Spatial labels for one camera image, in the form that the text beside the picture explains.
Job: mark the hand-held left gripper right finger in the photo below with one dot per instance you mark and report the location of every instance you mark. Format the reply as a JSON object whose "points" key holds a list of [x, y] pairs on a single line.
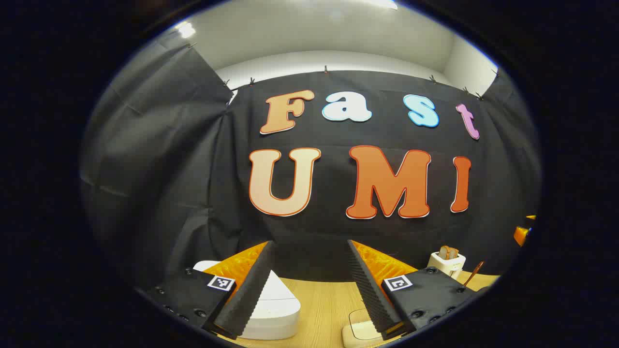
{"points": [[370, 295]]}

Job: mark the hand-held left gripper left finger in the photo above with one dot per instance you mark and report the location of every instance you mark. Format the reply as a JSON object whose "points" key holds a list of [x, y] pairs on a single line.
{"points": [[251, 295]]}

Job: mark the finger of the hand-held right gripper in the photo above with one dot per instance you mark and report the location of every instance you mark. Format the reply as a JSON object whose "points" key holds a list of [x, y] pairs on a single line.
{"points": [[521, 236]]}

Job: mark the white rice cooker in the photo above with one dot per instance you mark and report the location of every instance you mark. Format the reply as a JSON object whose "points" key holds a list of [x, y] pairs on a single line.
{"points": [[278, 309]]}

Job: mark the brown wooden spoon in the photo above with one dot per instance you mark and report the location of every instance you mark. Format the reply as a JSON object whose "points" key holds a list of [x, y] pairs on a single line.
{"points": [[474, 273]]}

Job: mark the clear plastic tray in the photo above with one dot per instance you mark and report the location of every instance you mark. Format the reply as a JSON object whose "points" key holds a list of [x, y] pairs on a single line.
{"points": [[360, 333]]}

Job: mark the toasted bread slice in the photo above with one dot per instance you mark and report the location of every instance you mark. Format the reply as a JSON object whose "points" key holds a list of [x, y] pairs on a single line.
{"points": [[453, 253], [443, 252]]}

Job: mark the white toaster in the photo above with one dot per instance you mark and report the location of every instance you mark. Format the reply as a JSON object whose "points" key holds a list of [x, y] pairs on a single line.
{"points": [[447, 268]]}

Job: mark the black backdrop cloth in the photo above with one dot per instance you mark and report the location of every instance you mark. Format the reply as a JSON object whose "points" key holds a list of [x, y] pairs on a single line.
{"points": [[193, 159]]}

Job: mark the ceiling light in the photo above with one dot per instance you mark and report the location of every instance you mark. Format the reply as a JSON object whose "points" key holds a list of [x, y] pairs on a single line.
{"points": [[186, 30]]}

